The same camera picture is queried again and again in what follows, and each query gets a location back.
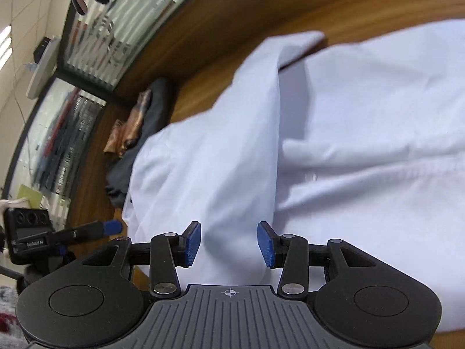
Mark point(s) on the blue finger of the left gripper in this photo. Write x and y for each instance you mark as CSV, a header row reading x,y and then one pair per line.
x,y
111,228

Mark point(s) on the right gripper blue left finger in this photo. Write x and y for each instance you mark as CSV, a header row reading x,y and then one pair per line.
x,y
189,243

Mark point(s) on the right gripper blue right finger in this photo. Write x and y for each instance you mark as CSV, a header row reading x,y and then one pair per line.
x,y
270,245

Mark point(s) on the white garment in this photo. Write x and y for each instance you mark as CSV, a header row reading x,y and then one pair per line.
x,y
361,142

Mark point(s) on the brown crumpled garment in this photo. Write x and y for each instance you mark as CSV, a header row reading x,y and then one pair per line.
x,y
124,135

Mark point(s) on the dark grey folded garment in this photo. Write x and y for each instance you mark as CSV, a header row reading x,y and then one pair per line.
x,y
156,118

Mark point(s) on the glass partition with stripes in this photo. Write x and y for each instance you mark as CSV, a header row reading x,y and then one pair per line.
x,y
58,71

